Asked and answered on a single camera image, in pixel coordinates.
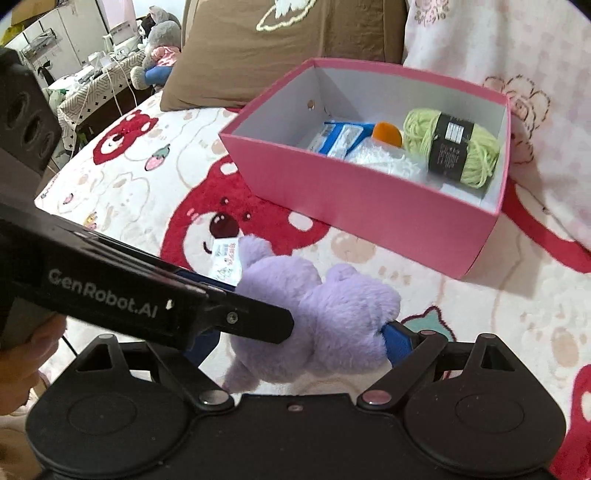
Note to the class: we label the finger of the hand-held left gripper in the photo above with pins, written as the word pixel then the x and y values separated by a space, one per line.
pixel 203 281
pixel 258 321

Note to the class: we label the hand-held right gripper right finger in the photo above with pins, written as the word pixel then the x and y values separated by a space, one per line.
pixel 399 344

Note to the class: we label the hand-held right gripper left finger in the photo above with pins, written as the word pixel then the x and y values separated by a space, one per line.
pixel 201 350

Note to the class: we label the purple plush toy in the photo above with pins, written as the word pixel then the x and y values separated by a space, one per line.
pixel 323 323

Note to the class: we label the pink cardboard box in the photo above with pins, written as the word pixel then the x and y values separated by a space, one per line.
pixel 369 207

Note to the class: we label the clear floss pick box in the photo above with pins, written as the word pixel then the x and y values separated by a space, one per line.
pixel 388 161

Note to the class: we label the blue wet wipes packet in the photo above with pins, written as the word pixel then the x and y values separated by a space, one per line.
pixel 339 138

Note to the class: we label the green yarn ball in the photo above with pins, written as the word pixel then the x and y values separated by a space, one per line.
pixel 480 157

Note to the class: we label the orange makeup sponge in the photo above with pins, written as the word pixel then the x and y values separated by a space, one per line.
pixel 387 133

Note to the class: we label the person's left hand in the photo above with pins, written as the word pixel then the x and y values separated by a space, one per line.
pixel 23 369

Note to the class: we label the white tissue pack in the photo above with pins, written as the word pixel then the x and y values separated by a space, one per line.
pixel 226 263

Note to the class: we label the red bear printed blanket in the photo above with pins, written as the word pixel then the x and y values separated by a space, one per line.
pixel 138 184

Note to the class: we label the person's beige fuzzy clothing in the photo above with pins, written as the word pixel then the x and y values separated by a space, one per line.
pixel 14 447

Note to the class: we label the table with patterned cloth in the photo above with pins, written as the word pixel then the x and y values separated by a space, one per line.
pixel 87 97

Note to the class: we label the brown pillow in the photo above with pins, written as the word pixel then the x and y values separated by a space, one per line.
pixel 277 55

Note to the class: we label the grey plush toy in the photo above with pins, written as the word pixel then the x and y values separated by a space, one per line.
pixel 161 34

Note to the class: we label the white cabinet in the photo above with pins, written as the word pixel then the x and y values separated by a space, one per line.
pixel 78 32

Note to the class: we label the pink patterned blanket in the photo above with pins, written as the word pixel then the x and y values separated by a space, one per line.
pixel 531 46

